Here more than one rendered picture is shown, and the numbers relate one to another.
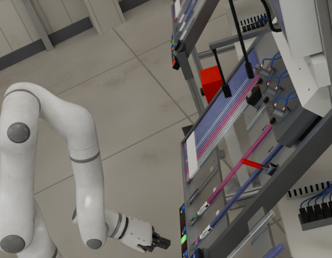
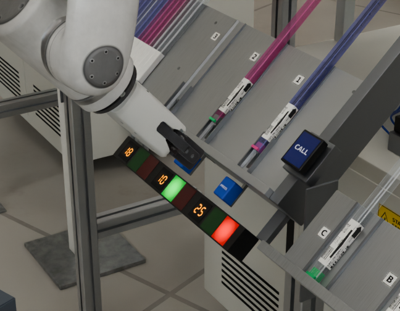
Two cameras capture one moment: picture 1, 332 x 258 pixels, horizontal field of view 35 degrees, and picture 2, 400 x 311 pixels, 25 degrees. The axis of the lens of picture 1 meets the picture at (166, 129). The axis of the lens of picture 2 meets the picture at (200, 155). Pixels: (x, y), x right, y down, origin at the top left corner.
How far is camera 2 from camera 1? 1.25 m
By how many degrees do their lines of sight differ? 38
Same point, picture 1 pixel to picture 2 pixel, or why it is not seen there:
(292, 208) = not seen: hidden behind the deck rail
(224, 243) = (363, 114)
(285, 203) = not seen: hidden behind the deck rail
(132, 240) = (151, 108)
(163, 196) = not seen: outside the picture
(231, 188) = (47, 253)
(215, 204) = (279, 72)
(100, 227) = (133, 10)
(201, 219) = (237, 119)
